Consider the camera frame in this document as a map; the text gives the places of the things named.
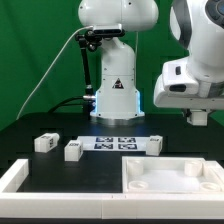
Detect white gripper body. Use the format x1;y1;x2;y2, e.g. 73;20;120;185
154;57;224;110

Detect white square tabletop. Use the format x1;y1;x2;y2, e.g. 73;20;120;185
122;157;224;194

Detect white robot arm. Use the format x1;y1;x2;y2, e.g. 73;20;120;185
78;0;224;126

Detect AprilTag marker sheet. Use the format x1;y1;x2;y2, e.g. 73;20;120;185
78;136;148;151

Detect white U-shaped obstacle fence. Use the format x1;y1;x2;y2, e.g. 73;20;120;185
0;159;224;219

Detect grey camera on mount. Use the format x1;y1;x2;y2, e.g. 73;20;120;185
93;24;122;35

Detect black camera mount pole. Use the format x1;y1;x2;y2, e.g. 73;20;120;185
75;29;126;114

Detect white camera cable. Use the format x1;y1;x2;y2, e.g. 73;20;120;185
15;25;94;121

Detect black cables at base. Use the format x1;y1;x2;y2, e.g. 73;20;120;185
48;96;86;114

